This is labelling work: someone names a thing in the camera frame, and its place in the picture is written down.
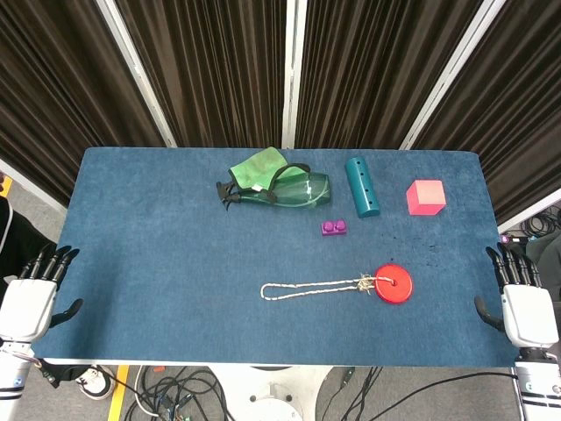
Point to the teal half-cylinder block with holes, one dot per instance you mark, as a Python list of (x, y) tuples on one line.
[(363, 188)]

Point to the green cloth black trim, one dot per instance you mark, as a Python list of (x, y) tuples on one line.
[(256, 169)]

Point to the purple two-stud toy brick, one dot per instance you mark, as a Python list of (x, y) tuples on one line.
[(334, 229)]

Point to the black bag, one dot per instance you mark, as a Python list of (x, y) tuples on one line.
[(545, 263)]

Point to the dark pleated curtain panel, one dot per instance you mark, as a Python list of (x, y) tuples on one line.
[(521, 114), (364, 70), (48, 96), (210, 70)]

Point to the blue fabric table mat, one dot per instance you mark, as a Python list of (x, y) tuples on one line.
[(175, 272)]

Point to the white table frame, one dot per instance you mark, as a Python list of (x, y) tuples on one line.
[(263, 363)]

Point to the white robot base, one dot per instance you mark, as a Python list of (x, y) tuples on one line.
[(274, 394)]

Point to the white partition post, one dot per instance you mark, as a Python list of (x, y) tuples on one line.
[(30, 186), (447, 74), (290, 74), (530, 212), (136, 72)]

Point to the red disc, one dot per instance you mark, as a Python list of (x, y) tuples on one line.
[(396, 289)]

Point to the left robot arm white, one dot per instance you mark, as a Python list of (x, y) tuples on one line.
[(12, 373)]

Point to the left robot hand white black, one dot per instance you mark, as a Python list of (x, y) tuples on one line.
[(27, 302)]

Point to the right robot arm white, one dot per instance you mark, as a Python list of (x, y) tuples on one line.
[(539, 386)]

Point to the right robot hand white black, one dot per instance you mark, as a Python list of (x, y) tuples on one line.
[(526, 313)]

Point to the pink foam cube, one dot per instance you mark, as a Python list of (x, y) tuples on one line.
[(425, 197)]

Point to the green collapsible water bottle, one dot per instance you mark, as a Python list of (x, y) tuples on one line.
[(298, 190)]

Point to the white black sneaker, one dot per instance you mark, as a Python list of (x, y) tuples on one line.
[(94, 381)]

